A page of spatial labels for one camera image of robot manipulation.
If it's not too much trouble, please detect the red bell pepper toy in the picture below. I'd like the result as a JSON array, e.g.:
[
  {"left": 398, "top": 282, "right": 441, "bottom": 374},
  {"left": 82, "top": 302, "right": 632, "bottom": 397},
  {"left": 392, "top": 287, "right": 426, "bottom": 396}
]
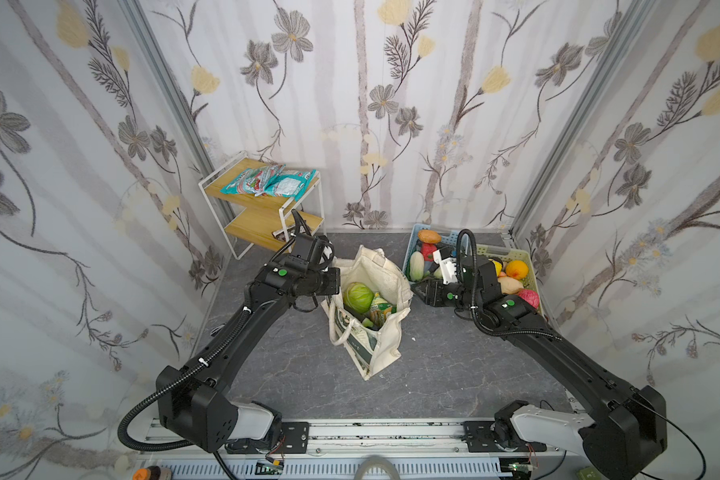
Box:
[{"left": 420, "top": 243, "right": 438, "bottom": 262}]

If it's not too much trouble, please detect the cream canvas grocery bag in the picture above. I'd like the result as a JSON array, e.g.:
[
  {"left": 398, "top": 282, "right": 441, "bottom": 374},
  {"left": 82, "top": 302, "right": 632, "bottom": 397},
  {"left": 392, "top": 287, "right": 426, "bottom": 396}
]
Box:
[{"left": 321, "top": 246, "right": 413, "bottom": 380}]

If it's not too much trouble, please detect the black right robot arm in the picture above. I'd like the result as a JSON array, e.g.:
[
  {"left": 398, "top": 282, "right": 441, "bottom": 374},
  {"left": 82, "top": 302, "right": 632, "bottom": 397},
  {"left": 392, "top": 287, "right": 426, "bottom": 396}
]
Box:
[{"left": 404, "top": 229, "right": 674, "bottom": 479}]

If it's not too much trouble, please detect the beige pear toy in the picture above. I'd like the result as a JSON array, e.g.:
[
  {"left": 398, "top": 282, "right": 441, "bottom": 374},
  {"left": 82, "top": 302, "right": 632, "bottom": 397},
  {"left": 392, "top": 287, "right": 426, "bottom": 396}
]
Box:
[{"left": 498, "top": 276, "right": 524, "bottom": 295}]

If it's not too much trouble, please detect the green cabbage toy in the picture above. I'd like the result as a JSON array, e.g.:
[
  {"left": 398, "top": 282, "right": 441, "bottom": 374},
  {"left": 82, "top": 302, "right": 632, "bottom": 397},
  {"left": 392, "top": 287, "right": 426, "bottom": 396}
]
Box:
[{"left": 343, "top": 282, "right": 375, "bottom": 315}]

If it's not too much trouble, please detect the white wire two-tier shelf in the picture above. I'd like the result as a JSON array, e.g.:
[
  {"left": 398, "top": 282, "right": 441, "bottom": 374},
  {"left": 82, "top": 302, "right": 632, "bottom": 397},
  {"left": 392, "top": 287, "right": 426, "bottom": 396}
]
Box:
[{"left": 198, "top": 157, "right": 325, "bottom": 260}]

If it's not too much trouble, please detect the red teal snack packet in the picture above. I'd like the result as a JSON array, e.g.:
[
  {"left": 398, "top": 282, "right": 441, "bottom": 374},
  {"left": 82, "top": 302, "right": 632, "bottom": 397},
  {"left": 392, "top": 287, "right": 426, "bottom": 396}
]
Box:
[{"left": 221, "top": 164, "right": 284, "bottom": 196}]

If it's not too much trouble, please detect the orange fruit toy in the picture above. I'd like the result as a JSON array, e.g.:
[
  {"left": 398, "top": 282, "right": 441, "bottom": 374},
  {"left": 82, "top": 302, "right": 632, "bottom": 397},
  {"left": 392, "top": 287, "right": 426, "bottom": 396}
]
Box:
[{"left": 504, "top": 260, "right": 530, "bottom": 280}]

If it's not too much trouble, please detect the green plastic fruit basket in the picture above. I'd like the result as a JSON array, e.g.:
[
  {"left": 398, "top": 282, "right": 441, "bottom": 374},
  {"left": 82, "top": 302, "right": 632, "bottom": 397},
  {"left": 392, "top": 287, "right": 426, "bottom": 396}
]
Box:
[{"left": 477, "top": 244, "right": 543, "bottom": 313}]

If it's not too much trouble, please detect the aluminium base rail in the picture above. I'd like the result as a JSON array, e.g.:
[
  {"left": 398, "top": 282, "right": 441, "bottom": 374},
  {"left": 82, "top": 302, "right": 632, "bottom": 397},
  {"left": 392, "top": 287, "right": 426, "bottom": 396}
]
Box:
[{"left": 133, "top": 417, "right": 647, "bottom": 480}]

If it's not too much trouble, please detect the brown potato toy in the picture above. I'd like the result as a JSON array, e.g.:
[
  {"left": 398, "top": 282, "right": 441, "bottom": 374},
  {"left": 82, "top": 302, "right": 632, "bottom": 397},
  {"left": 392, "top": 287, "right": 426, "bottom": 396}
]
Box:
[{"left": 417, "top": 229, "right": 442, "bottom": 245}]

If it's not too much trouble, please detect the green snack packet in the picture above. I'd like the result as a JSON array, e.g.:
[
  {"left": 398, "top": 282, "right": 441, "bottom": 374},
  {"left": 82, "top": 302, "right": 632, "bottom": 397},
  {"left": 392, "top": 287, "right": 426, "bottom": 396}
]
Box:
[{"left": 368, "top": 292, "right": 397, "bottom": 329}]

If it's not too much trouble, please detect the blue plastic vegetable basket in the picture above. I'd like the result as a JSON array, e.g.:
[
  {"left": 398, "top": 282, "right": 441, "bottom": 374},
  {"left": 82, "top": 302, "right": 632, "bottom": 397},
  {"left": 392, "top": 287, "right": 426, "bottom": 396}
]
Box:
[{"left": 403, "top": 223, "right": 459, "bottom": 285}]

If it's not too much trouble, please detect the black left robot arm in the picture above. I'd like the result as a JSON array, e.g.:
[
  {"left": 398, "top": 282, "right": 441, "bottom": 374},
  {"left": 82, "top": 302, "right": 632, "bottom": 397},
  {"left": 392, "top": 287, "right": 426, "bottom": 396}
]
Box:
[{"left": 117, "top": 212, "right": 340, "bottom": 455}]

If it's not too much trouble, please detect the pink dragon fruit toy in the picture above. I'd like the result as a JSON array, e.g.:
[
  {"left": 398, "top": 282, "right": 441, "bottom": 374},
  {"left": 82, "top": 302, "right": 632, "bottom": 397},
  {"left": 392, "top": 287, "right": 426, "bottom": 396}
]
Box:
[{"left": 517, "top": 289, "right": 541, "bottom": 310}]

